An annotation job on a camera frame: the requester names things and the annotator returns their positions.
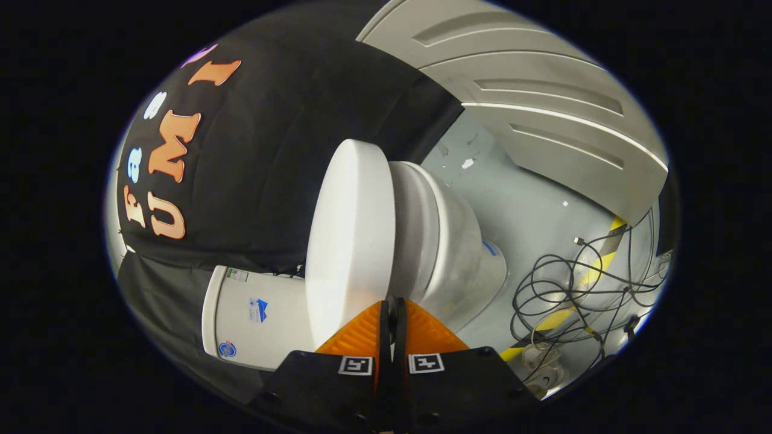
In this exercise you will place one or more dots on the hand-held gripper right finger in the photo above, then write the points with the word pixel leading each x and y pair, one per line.
pixel 400 337

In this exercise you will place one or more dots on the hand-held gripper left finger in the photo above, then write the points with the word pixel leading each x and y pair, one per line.
pixel 384 337

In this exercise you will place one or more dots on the white toilet lid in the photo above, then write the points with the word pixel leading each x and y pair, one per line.
pixel 350 241

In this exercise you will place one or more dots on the black backdrop cloth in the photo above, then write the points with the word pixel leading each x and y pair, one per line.
pixel 259 181

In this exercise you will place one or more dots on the white panelled cabinet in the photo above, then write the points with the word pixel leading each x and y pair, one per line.
pixel 543 108

